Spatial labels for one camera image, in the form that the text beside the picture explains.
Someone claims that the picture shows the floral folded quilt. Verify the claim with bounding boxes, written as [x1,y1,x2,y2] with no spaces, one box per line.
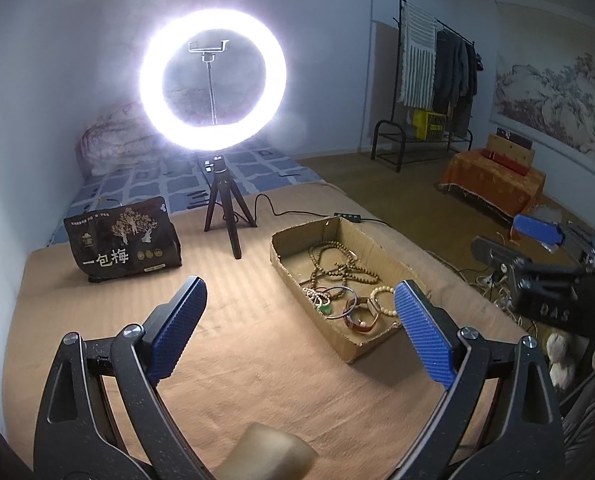
[80,102,178,178]

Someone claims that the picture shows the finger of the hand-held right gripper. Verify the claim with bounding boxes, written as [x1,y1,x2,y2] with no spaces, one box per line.
[470,236,592,306]
[515,214,595,266]

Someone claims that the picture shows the white ring light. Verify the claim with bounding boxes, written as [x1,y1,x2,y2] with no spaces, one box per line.
[140,7,288,153]

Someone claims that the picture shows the white bead bracelet green pendant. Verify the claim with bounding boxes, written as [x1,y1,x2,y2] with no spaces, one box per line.
[302,285,335,316]

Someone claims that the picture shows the beige translucent object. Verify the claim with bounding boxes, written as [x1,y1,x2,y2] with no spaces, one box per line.
[217,422,321,480]

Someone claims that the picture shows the orange covered low table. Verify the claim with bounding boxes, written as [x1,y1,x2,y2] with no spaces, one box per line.
[437,150,547,218]

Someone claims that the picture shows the black snack bag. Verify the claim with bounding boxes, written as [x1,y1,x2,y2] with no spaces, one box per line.
[63,196,183,283]

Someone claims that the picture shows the beige plush toy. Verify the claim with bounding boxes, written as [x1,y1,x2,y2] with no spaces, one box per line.
[545,332,595,391]

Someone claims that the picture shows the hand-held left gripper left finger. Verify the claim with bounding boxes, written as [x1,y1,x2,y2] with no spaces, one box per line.
[33,275,215,480]

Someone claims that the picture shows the brown strap gold wristwatch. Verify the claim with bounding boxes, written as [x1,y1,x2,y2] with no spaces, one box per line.
[343,296,381,333]

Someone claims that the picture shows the yellow plastic crate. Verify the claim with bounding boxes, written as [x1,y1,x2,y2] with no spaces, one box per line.
[412,109,448,141]

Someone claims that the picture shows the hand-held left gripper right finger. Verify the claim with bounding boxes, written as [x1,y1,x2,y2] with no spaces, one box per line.
[393,280,565,480]

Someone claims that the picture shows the black mini tripod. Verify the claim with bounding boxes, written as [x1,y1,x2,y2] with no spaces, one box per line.
[203,155,258,261]

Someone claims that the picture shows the thin dark bangle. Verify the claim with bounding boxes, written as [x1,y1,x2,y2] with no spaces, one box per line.
[325,285,365,320]

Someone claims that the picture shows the dark hanging clothes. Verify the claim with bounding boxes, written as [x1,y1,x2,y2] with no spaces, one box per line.
[432,30,484,136]

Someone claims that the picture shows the blue patterned bedsheet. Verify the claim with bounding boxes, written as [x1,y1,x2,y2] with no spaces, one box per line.
[47,147,325,246]

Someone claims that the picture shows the cardboard box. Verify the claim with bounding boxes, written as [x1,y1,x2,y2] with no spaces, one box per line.
[270,216,431,365]

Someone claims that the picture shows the striped white towel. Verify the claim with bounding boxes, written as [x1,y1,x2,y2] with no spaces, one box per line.
[400,1,438,108]

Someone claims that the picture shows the wooden bead necklace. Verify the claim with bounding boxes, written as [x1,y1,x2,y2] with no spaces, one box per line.
[307,241,381,293]

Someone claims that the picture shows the black power cable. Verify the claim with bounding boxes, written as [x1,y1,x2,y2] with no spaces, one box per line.
[227,192,338,223]

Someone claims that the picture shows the phone clamp holder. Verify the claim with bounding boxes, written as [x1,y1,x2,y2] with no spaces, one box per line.
[188,39,228,126]

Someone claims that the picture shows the dark patterned cloth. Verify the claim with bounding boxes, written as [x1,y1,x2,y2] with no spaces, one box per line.
[560,360,595,466]

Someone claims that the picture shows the cream bead bracelet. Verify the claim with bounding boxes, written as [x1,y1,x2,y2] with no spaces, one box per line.
[369,285,401,317]

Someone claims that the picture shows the landscape wall painting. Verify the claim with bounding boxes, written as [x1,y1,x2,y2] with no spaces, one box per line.
[490,0,595,181]

